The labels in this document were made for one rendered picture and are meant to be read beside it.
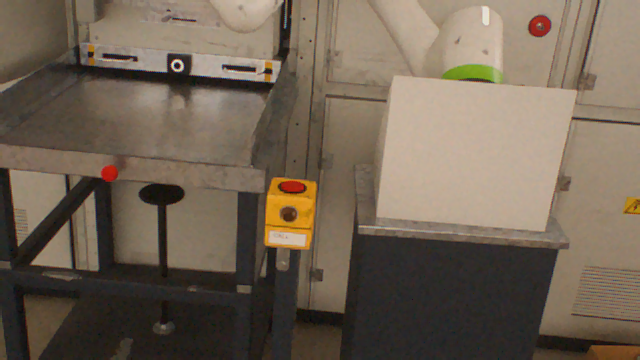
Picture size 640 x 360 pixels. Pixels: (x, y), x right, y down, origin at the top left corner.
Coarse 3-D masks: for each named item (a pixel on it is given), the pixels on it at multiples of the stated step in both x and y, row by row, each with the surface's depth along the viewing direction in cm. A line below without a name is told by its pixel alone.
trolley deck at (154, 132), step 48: (96, 96) 175; (144, 96) 178; (192, 96) 181; (240, 96) 184; (288, 96) 187; (0, 144) 145; (48, 144) 146; (96, 144) 148; (144, 144) 150; (192, 144) 152; (240, 144) 154
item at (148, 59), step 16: (80, 48) 190; (112, 48) 190; (128, 48) 189; (144, 48) 189; (112, 64) 191; (128, 64) 191; (144, 64) 191; (160, 64) 191; (192, 64) 190; (208, 64) 190; (224, 64) 189; (240, 64) 189; (256, 64) 189; (272, 64) 188; (256, 80) 190; (272, 80) 190
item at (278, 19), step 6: (282, 6) 202; (276, 12) 189; (282, 12) 204; (174, 18) 189; (180, 18) 189; (276, 18) 190; (282, 18) 205; (276, 24) 191; (282, 24) 207; (276, 30) 193; (282, 30) 208; (288, 30) 226; (90, 36) 190; (276, 36) 194; (282, 36) 210; (90, 42) 191; (276, 42) 195; (282, 42) 211; (276, 48) 197; (276, 54) 198
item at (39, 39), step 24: (0, 0) 178; (24, 0) 186; (48, 0) 194; (72, 0) 199; (0, 24) 179; (24, 24) 187; (48, 24) 196; (0, 48) 181; (24, 48) 189; (48, 48) 198; (0, 72) 183; (24, 72) 187
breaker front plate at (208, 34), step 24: (96, 24) 189; (120, 24) 188; (144, 24) 188; (168, 24) 187; (192, 24) 187; (216, 24) 186; (264, 24) 185; (168, 48) 190; (192, 48) 189; (216, 48) 189; (240, 48) 188; (264, 48) 188
